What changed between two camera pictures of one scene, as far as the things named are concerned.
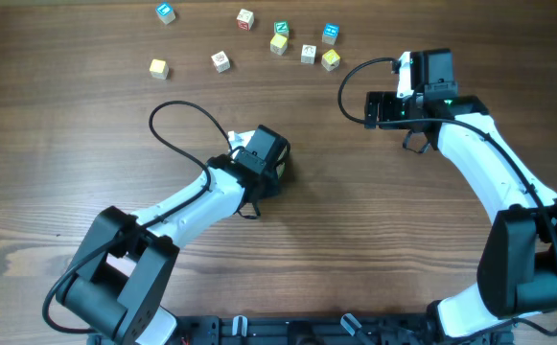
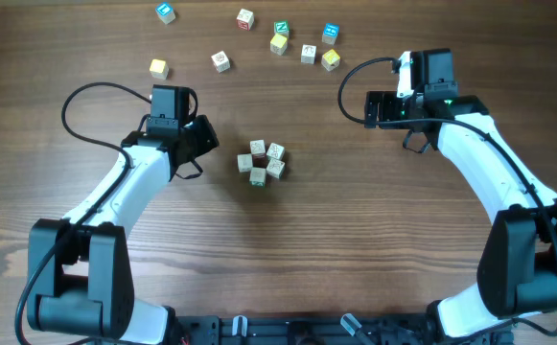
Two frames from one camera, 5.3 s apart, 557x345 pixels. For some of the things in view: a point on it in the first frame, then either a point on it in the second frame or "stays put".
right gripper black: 387,101 stays put
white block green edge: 280,170 stays put
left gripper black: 273,182 -> 209,139
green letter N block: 281,28 stays put
